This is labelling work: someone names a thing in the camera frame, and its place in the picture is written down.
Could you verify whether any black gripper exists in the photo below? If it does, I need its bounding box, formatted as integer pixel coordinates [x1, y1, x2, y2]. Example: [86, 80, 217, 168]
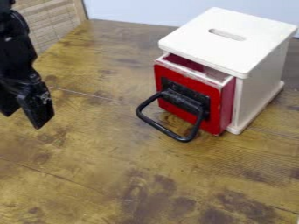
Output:
[0, 10, 54, 129]

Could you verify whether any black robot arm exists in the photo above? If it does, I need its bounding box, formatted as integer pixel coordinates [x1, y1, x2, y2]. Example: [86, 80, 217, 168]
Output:
[0, 0, 54, 129]

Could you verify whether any white wooden cabinet box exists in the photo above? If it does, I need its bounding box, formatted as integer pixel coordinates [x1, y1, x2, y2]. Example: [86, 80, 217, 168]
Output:
[157, 7, 297, 134]

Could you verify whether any red drawer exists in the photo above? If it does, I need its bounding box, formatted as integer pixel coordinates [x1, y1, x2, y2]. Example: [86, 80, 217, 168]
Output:
[153, 53, 236, 135]

